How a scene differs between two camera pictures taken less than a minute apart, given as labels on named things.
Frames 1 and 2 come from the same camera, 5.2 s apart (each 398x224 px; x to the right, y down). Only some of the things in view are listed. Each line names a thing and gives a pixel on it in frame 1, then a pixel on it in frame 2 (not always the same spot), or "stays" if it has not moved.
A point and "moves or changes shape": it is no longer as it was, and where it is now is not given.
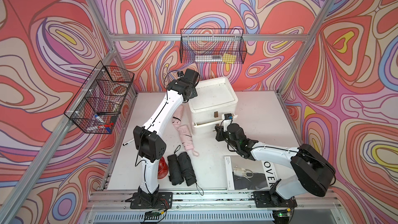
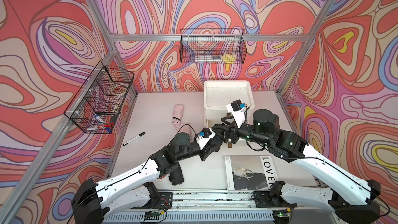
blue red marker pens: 107,126 stays
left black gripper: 194,93 → 206,151
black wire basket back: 212,45 stays
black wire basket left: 97,106 stays
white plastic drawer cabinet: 215,97 moves or changes shape
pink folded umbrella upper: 176,117 stays
